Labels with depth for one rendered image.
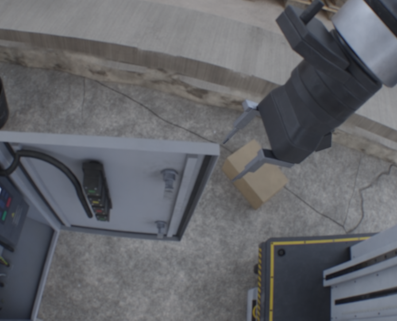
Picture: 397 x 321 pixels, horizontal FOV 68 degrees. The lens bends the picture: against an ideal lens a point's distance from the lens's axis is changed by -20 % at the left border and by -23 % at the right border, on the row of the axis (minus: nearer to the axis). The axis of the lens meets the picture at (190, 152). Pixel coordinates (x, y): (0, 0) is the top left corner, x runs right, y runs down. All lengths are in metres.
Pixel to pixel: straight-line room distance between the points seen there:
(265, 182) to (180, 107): 0.68
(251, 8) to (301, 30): 2.14
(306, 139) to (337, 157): 1.96
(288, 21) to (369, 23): 0.07
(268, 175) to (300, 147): 1.52
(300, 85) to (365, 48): 0.08
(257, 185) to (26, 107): 1.47
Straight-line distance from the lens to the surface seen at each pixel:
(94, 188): 0.63
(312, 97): 0.32
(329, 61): 0.28
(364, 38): 0.29
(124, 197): 0.81
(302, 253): 1.60
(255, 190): 1.81
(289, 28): 0.28
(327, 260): 1.66
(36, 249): 1.17
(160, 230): 0.97
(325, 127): 0.34
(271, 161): 0.36
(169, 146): 0.56
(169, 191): 0.65
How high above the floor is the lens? 1.74
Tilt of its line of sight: 62 degrees down
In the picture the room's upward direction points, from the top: 15 degrees clockwise
